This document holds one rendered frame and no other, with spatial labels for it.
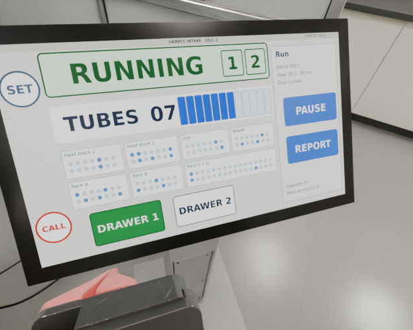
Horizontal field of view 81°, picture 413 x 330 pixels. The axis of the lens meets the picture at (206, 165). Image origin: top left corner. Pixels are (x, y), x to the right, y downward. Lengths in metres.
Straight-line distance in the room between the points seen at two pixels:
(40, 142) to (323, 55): 0.42
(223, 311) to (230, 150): 1.03
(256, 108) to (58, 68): 0.26
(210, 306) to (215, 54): 1.13
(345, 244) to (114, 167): 1.53
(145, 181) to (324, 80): 0.32
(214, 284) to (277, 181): 0.99
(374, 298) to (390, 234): 0.46
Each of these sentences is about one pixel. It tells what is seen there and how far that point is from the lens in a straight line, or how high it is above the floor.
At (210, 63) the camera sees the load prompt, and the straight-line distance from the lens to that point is 0.36.
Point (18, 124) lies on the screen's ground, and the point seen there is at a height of 1.12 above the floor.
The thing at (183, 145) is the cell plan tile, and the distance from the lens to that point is 0.34.
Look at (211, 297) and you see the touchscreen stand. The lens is 1.31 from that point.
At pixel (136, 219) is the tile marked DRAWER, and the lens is 0.36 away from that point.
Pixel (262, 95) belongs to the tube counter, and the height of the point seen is 1.12.
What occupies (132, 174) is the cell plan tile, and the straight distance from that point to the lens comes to 0.34.
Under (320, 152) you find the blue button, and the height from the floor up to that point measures 1.04.
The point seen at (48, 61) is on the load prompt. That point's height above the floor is 1.17.
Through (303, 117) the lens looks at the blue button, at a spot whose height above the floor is 1.09.
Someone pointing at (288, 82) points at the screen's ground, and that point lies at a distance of 0.41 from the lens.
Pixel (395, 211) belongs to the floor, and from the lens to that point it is 2.08.
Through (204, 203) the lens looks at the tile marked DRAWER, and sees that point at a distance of 0.36.
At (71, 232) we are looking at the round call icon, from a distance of 0.37.
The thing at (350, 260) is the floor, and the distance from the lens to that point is 1.68.
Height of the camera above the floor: 1.31
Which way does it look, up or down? 47 degrees down
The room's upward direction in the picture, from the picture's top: 6 degrees clockwise
